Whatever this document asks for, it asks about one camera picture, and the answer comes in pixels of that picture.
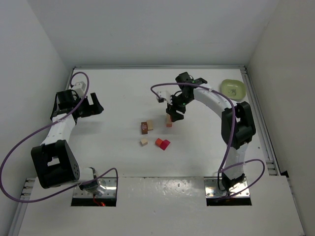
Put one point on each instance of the magenta roof block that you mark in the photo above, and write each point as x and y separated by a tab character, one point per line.
164	144

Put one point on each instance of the green plastic bowl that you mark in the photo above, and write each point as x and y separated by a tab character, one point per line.
233	89

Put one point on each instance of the brown printed rectangular block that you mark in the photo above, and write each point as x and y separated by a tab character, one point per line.
144	128

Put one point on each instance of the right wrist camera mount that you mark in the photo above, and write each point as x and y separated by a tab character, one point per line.
164	96

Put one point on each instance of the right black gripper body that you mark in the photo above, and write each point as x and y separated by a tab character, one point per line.
174	108

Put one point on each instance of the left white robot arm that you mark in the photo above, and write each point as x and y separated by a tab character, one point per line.
53	160

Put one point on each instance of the natural wood cube block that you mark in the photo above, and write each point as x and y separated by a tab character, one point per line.
143	142

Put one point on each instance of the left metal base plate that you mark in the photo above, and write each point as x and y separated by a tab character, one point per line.
104	187

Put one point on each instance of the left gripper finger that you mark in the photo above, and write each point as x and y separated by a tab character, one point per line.
86	113
96	107

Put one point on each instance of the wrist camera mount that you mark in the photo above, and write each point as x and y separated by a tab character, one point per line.
79	88
164	96

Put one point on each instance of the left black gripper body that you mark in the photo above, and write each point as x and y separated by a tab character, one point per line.
86	107

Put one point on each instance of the red-orange cube block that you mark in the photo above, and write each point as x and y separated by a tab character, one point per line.
158	142

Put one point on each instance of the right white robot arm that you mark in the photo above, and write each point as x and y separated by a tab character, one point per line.
237	124

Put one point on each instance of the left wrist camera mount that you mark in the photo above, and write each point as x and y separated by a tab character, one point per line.
79	88

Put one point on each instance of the natural wood hotel block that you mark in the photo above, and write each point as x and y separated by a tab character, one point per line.
168	119

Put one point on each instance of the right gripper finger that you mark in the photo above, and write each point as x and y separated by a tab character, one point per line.
170	110
175	116

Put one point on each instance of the natural wood long block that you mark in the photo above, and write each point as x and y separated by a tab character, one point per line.
149	125

